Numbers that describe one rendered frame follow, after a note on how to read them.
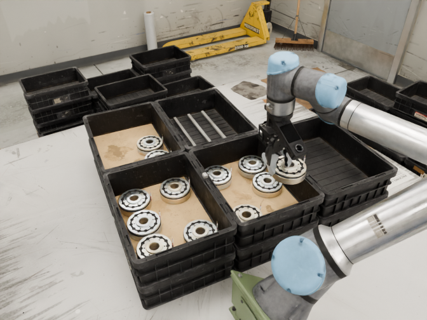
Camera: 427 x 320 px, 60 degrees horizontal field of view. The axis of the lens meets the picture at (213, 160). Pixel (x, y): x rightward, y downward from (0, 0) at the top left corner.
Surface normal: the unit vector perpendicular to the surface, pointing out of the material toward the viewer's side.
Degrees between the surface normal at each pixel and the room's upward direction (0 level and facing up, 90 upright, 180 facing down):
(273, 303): 29
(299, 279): 52
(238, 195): 0
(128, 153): 0
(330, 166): 0
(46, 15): 90
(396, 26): 90
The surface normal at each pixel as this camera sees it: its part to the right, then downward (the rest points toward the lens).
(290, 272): -0.58, -0.15
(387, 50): -0.85, 0.32
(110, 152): 0.00, -0.79
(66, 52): 0.53, 0.52
